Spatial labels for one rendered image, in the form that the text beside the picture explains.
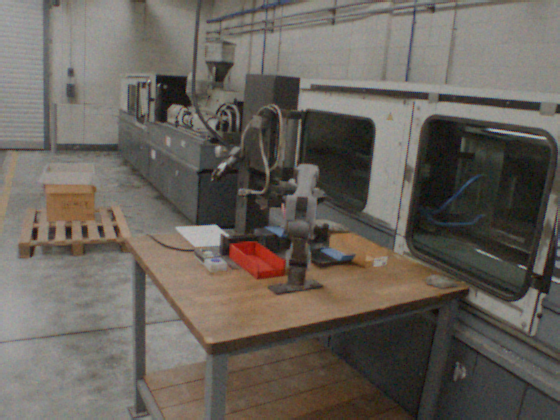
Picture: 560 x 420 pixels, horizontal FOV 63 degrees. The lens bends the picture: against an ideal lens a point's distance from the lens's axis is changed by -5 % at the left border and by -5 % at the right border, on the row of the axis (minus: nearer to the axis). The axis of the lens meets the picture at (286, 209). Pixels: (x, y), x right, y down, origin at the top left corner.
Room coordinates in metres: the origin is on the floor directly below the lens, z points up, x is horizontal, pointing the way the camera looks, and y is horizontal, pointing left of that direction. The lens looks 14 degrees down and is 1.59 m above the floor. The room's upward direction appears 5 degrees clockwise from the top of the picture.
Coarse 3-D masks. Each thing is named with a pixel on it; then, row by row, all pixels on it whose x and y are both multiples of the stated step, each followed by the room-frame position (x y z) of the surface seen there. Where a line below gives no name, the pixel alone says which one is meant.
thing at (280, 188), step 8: (264, 184) 2.11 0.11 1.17; (272, 184) 2.08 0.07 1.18; (280, 184) 2.04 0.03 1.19; (272, 192) 2.03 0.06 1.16; (280, 192) 1.99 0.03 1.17; (288, 192) 1.99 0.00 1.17; (256, 200) 2.03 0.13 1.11; (264, 200) 1.97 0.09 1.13; (272, 200) 1.96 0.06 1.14; (280, 200) 1.98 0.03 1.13; (264, 208) 2.03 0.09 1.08; (280, 208) 2.03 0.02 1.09
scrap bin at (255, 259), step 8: (232, 248) 1.85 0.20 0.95; (240, 248) 1.90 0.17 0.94; (248, 248) 1.92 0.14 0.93; (256, 248) 1.92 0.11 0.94; (264, 248) 1.86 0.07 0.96; (232, 256) 1.85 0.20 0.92; (240, 256) 1.79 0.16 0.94; (248, 256) 1.90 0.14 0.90; (256, 256) 1.90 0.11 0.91; (264, 256) 1.86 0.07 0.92; (272, 256) 1.81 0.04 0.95; (240, 264) 1.78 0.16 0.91; (248, 264) 1.73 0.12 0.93; (256, 264) 1.67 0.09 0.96; (264, 264) 1.82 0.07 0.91; (272, 264) 1.80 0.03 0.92; (280, 264) 1.75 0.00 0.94; (248, 272) 1.72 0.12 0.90; (256, 272) 1.67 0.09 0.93; (264, 272) 1.68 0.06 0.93; (272, 272) 1.70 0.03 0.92; (280, 272) 1.72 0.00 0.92
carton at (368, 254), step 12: (336, 240) 2.07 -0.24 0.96; (348, 240) 2.16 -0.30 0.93; (360, 240) 2.10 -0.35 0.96; (348, 252) 1.99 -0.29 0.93; (360, 252) 1.92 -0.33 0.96; (372, 252) 2.03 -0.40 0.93; (384, 252) 1.96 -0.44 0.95; (360, 264) 1.91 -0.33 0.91; (372, 264) 1.92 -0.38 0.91; (384, 264) 1.96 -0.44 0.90
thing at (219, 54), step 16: (208, 48) 6.66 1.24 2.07; (224, 48) 6.62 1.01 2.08; (208, 64) 6.69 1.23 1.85; (224, 64) 6.64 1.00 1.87; (208, 80) 6.84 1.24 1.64; (208, 96) 6.64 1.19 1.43; (224, 96) 6.18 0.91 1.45; (240, 96) 6.28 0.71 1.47; (176, 112) 6.82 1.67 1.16; (192, 112) 6.32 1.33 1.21; (224, 112) 6.16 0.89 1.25; (240, 112) 5.77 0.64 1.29; (192, 128) 5.99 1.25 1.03; (224, 128) 5.17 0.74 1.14; (240, 128) 5.26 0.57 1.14; (240, 144) 5.19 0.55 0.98
